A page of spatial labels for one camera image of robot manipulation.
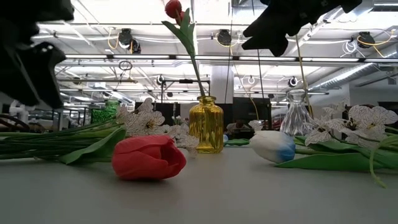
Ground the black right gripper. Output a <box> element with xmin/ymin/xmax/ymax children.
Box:
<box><xmin>241</xmin><ymin>0</ymin><xmax>363</xmax><ymax>57</ymax></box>

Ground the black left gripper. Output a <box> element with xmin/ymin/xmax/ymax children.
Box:
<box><xmin>0</xmin><ymin>0</ymin><xmax>75</xmax><ymax>108</ymax></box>

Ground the red artificial tulip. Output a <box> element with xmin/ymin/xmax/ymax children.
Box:
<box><xmin>160</xmin><ymin>0</ymin><xmax>206</xmax><ymax>98</ymax></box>
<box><xmin>58</xmin><ymin>126</ymin><xmax>187</xmax><ymax>182</ymax></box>

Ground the white artificial tulip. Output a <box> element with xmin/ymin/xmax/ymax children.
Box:
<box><xmin>222</xmin><ymin>133</ymin><xmax>251</xmax><ymax>147</ymax></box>
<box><xmin>248</xmin><ymin>129</ymin><xmax>386</xmax><ymax>171</ymax></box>

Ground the yellow glass vase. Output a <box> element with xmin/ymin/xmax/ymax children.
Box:
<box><xmin>188</xmin><ymin>95</ymin><xmax>224</xmax><ymax>154</ymax></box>

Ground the green glass vase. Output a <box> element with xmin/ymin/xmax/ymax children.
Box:
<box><xmin>90</xmin><ymin>98</ymin><xmax>121</xmax><ymax>124</ymax></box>

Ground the clear glass vase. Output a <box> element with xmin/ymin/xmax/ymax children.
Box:
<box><xmin>279</xmin><ymin>89</ymin><xmax>313</xmax><ymax>137</ymax></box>

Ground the white robot figure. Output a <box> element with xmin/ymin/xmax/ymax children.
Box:
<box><xmin>8</xmin><ymin>99</ymin><xmax>30</xmax><ymax>125</ymax></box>

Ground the black background cabinet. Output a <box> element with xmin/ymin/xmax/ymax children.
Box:
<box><xmin>214</xmin><ymin>96</ymin><xmax>274</xmax><ymax>139</ymax></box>
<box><xmin>134</xmin><ymin>101</ymin><xmax>182</xmax><ymax>127</ymax></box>

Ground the small loose white flower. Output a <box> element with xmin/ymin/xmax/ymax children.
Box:
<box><xmin>248</xmin><ymin>119</ymin><xmax>265</xmax><ymax>131</ymax></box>

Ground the person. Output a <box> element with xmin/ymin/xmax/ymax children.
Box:
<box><xmin>226</xmin><ymin>119</ymin><xmax>254</xmax><ymax>139</ymax></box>

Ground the long ceiling light bar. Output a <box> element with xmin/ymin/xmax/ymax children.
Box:
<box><xmin>63</xmin><ymin>53</ymin><xmax>398</xmax><ymax>63</ymax></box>

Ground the grey table mat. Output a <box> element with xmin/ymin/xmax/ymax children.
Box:
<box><xmin>0</xmin><ymin>141</ymin><xmax>398</xmax><ymax>224</ymax></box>

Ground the black hanging cable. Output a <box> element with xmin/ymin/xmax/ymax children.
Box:
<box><xmin>255</xmin><ymin>49</ymin><xmax>265</xmax><ymax>100</ymax></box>
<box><xmin>223</xmin><ymin>0</ymin><xmax>234</xmax><ymax>104</ymax></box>

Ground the yellow hanging cable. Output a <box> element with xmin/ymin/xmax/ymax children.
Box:
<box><xmin>294</xmin><ymin>34</ymin><xmax>313</xmax><ymax>119</ymax></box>

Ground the hanging coiled wire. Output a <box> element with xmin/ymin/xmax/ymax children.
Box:
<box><xmin>118</xmin><ymin>60</ymin><xmax>134</xmax><ymax>72</ymax></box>

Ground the black gantry frame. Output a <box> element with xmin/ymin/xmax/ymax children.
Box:
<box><xmin>160</xmin><ymin>78</ymin><xmax>211</xmax><ymax>116</ymax></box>

